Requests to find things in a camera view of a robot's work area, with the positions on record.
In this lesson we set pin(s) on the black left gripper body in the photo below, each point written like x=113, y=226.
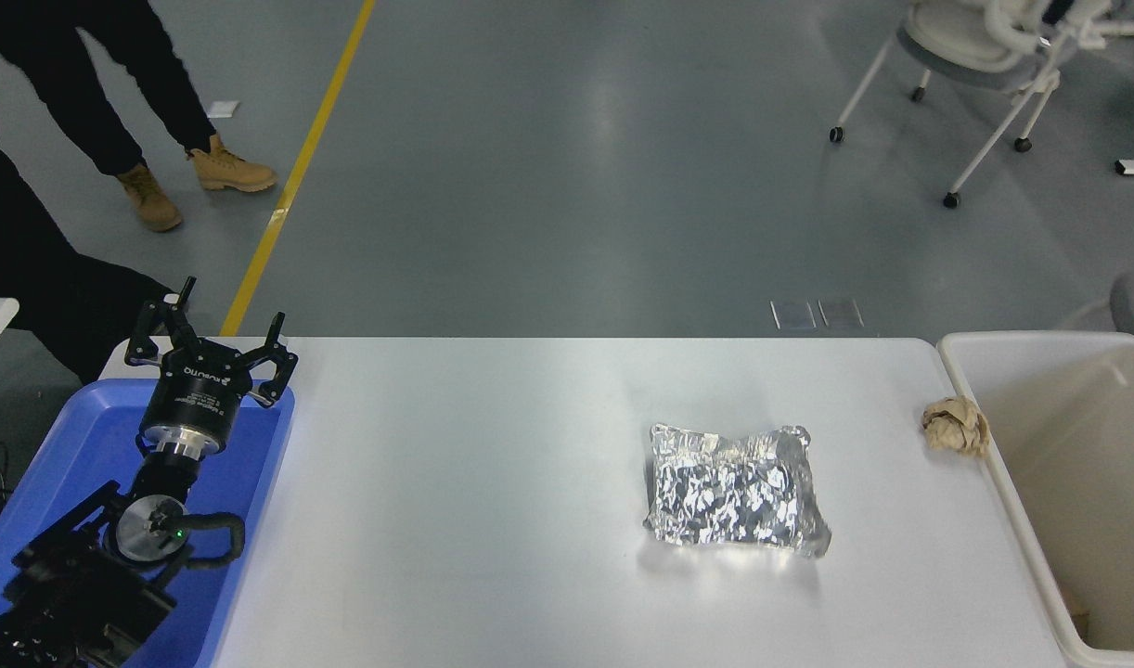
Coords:
x=200, y=390

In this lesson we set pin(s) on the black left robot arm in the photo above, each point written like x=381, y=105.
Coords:
x=75, y=584

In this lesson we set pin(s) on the blue plastic tray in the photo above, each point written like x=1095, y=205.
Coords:
x=84, y=436

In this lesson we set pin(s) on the person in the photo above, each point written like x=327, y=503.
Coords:
x=84, y=74
x=29, y=278

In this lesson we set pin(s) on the white paper piece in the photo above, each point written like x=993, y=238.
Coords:
x=225, y=109

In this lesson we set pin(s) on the crumpled silver foil tray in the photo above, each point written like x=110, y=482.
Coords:
x=734, y=492

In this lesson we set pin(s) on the clear floor plate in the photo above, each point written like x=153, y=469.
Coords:
x=841, y=313
x=793, y=314

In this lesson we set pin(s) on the crumpled tan paper ball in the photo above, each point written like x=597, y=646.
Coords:
x=955, y=425

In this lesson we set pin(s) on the white wheeled chair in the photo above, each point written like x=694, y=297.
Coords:
x=971, y=42

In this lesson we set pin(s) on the large pale plastic bin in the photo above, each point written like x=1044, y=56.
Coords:
x=1068, y=445

